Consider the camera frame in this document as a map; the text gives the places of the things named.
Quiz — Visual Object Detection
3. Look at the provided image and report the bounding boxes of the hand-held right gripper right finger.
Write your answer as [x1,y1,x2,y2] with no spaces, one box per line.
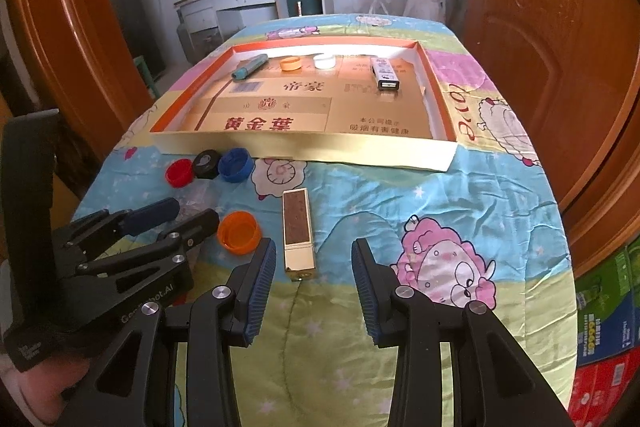
[351,237,576,427]

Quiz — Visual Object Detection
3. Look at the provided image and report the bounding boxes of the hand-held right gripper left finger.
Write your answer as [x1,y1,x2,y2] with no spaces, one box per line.
[70,237,277,427]

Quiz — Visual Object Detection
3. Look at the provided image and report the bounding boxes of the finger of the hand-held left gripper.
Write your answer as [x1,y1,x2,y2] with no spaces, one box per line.
[75,208,222,294]
[52,198,182,254]

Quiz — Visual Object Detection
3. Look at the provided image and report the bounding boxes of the bright orange bottle cap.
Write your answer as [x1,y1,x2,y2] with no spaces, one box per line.
[217,212,262,254]

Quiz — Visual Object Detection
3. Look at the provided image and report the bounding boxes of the red bottle cap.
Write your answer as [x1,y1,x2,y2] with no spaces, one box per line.
[166,158,195,186]

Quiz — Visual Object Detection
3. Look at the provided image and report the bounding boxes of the gold lighter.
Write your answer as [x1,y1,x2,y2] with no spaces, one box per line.
[282,188,316,283]

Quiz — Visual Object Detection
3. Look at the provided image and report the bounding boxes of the blue bottle cap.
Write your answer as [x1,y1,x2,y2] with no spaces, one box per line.
[218,148,254,184]

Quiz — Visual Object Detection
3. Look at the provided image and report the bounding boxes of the cardboard box tray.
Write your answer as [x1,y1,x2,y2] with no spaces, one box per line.
[149,34,458,172]

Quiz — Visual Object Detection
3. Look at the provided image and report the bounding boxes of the teal marker pen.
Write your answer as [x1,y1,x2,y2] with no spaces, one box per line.
[231,54,269,82]

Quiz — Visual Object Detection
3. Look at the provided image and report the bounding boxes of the white cartoon print lighter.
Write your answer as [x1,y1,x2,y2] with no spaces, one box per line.
[372,57,402,94]

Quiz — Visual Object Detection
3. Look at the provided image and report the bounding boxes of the person's left hand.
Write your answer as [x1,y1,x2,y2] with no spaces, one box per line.
[0,349,96,427]

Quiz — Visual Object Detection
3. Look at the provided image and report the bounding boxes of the black bottle cap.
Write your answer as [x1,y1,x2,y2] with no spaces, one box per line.
[192,149,222,179]

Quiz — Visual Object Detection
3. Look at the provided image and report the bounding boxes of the printed cartoon blanket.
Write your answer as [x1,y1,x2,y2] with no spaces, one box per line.
[70,13,581,427]

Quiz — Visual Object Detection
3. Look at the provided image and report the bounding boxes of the green stool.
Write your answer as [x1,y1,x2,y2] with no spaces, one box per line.
[131,56,162,100]

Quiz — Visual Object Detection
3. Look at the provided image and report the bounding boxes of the wooden door panel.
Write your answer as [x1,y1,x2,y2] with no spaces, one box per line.
[0,0,156,188]

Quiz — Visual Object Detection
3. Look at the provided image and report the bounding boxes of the dark refrigerator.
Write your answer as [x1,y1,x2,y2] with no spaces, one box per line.
[102,0,167,80]

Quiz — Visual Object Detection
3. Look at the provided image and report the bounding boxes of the white kitchen cabinet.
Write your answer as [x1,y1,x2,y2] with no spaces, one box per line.
[174,0,336,62]

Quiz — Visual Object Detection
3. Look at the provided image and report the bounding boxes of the stack of colourful cartons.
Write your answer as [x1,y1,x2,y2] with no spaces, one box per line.
[570,234,640,427]

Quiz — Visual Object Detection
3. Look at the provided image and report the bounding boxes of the teal air fryer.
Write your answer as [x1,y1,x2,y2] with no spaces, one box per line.
[285,0,323,18]

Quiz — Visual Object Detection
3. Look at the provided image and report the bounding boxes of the wooden door with handle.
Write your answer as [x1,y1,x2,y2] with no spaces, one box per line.
[462,0,640,280]

